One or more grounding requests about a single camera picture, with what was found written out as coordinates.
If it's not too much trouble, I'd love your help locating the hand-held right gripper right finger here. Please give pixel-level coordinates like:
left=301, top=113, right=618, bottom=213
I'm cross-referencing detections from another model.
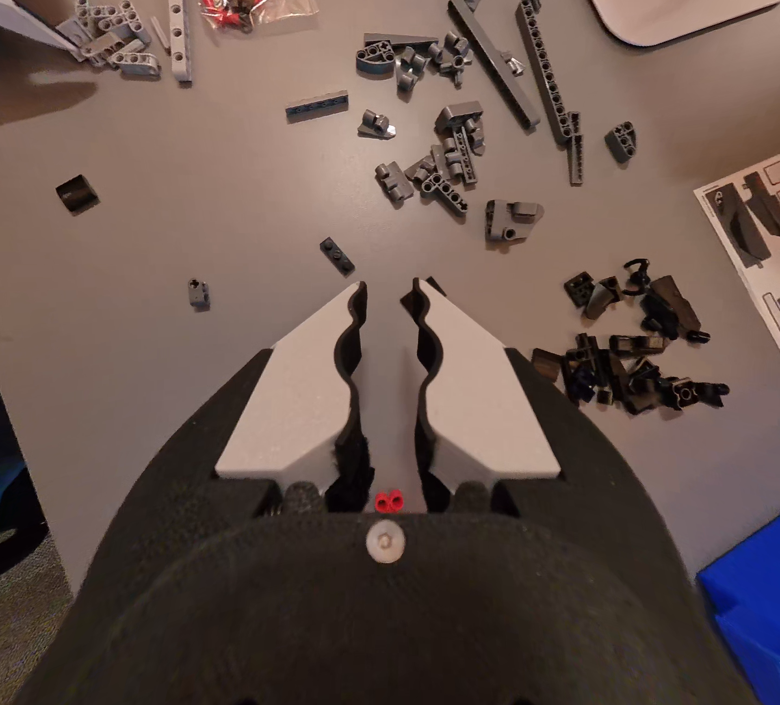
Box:
left=401, top=277, right=561, bottom=488

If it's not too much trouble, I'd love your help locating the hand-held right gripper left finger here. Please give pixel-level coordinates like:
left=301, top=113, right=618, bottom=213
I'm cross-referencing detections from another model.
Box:
left=214, top=281, right=369, bottom=488

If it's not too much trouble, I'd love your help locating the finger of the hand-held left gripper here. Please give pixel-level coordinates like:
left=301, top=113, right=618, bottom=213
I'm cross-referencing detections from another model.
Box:
left=0, top=0, right=85, bottom=61

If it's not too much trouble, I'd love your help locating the pile of light grey lego liftarms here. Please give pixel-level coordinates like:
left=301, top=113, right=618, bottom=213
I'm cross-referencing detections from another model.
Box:
left=55, top=0, right=162, bottom=78

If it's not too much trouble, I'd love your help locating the long light grey lego beam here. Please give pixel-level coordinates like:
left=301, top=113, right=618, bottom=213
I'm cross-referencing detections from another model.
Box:
left=166, top=0, right=193, bottom=84

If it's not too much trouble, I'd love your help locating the pile of black lego pieces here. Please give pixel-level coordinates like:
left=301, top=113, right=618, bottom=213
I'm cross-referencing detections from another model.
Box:
left=531, top=257, right=730, bottom=416

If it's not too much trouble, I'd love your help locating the small black lego plate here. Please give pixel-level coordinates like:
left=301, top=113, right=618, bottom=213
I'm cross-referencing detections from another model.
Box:
left=320, top=237, right=355, bottom=276

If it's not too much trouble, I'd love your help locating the black curved lego tile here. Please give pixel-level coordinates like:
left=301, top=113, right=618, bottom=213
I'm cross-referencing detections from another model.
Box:
left=56, top=175, right=100, bottom=214

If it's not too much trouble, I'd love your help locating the pile of dark grey lego connectors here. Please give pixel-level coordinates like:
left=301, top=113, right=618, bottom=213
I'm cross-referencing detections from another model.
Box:
left=373, top=101, right=488, bottom=217
left=355, top=32, right=474, bottom=91

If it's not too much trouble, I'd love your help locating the short dark grey lego beam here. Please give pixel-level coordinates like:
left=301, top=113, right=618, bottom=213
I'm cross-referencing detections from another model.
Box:
left=567, top=111, right=585, bottom=187

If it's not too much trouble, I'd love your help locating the dark grey triangular lego piece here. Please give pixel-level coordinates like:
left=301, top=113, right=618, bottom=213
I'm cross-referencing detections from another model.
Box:
left=604, top=121, right=637, bottom=164

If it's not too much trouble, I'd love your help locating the dark grey flat beam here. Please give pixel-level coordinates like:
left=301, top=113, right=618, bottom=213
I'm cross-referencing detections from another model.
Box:
left=285, top=90, right=349, bottom=122

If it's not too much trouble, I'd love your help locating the small dark grey pin connector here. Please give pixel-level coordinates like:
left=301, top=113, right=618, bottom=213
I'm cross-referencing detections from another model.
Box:
left=357, top=110, right=398, bottom=139

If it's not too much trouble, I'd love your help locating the instruction sheet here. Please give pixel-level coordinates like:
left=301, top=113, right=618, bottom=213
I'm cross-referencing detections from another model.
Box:
left=693, top=154, right=780, bottom=349

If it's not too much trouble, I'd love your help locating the blue plastic bin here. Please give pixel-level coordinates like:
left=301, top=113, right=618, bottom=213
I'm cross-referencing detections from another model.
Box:
left=696, top=513, right=780, bottom=705

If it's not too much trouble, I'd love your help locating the long dark grey smooth beam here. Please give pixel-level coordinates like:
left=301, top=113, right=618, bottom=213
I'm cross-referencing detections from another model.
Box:
left=448, top=0, right=543, bottom=131

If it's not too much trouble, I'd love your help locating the long dark grey holed beam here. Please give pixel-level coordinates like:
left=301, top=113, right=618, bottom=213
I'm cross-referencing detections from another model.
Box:
left=515, top=0, right=583, bottom=145

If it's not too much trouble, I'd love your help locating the dark blue grey lego bracket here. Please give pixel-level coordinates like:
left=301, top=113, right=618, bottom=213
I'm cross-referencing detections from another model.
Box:
left=485, top=199, right=544, bottom=246

